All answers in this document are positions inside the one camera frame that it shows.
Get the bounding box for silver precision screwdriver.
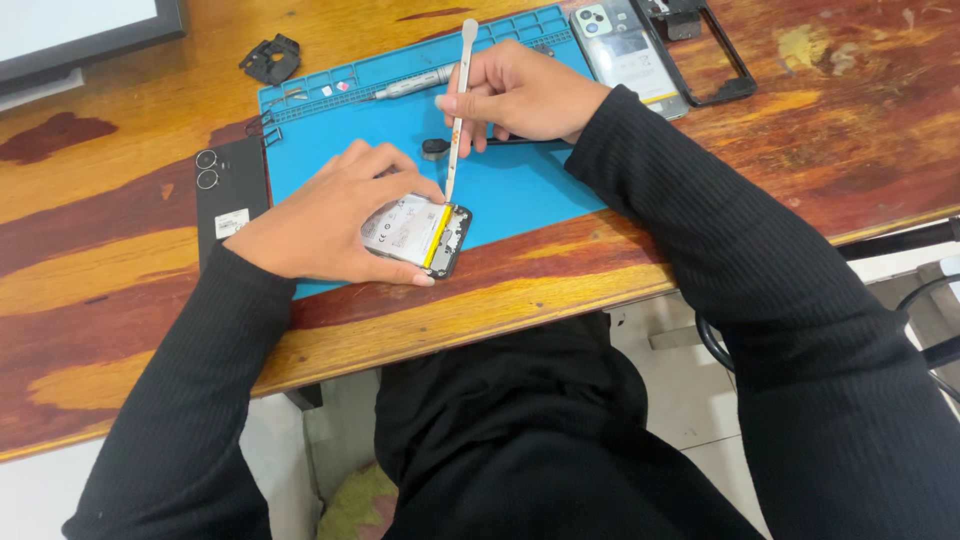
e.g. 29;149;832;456
358;63;459;102

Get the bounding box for black metal bracket pieces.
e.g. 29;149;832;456
244;110;284;149

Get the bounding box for smartphone with battery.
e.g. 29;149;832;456
360;192;474;281

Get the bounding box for black plastic phone part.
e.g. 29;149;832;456
239;33;302;87

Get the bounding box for yellow green cloth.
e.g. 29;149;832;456
316;461;400;540

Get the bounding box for black framed monitor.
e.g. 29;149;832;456
0;0;187;97

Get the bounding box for silver phone back cover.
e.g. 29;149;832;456
568;0;690;121

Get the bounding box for black phone frame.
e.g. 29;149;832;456
633;0;759;108

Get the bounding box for white plastic spudger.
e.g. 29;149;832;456
444;18;480;204

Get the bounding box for person's right hand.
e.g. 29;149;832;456
435;39;613;159

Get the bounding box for blue silicone repair mat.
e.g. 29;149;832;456
258;3;609;301

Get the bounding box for person's left hand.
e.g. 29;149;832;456
222;138;446;288

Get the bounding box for person's black clothed torso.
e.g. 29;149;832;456
372;312;766;540

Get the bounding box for black phone back cover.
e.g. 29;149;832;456
194;135;271;273

